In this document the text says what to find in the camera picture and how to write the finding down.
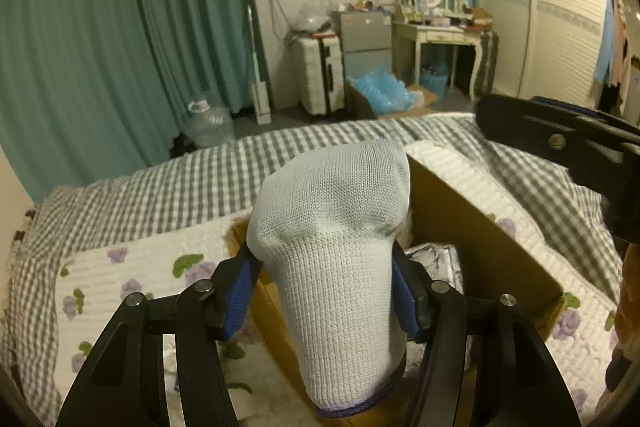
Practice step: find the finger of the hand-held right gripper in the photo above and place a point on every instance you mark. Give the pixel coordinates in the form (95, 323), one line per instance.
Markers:
(555, 139)

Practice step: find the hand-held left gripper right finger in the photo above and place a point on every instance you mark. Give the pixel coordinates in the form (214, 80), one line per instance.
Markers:
(404, 293)

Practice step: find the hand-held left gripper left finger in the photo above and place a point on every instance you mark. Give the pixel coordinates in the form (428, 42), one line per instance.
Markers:
(239, 291)

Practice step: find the white knitted sock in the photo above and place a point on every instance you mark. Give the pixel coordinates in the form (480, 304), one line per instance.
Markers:
(334, 257)

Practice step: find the brown cardboard box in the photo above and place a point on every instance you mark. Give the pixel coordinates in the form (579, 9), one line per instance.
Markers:
(465, 232)

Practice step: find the folded patterned cloth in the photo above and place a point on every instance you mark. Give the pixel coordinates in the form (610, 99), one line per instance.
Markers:
(440, 267)

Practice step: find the white floral quilt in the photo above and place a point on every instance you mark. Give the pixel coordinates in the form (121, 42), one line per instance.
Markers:
(150, 297)

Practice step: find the hanging clothes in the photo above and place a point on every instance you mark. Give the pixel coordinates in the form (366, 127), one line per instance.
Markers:
(615, 47)

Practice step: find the grey checked bed sheet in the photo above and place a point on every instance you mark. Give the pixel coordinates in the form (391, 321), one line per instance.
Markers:
(165, 197)

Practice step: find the white sliding wardrobe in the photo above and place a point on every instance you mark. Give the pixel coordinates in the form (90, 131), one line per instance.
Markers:
(545, 7)

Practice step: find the blue waste basket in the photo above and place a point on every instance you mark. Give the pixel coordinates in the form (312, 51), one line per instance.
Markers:
(433, 79)

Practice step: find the white dressing table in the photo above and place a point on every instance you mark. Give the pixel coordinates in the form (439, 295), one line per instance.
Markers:
(437, 49)

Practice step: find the clear water jug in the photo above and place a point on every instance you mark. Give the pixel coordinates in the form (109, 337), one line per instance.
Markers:
(210, 123)

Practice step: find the cardboard box of blue bottles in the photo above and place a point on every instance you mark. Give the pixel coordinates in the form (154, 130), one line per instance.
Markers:
(387, 96)

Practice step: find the grey mini fridge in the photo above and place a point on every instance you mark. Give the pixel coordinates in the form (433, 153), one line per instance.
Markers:
(364, 41)

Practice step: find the white upright mop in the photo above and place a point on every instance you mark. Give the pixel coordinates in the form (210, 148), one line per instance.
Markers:
(257, 72)

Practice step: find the white suitcase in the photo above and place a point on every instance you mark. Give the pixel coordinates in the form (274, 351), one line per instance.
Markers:
(320, 74)

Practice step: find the clear plastic bag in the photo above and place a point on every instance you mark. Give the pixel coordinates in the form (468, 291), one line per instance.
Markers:
(312, 19)

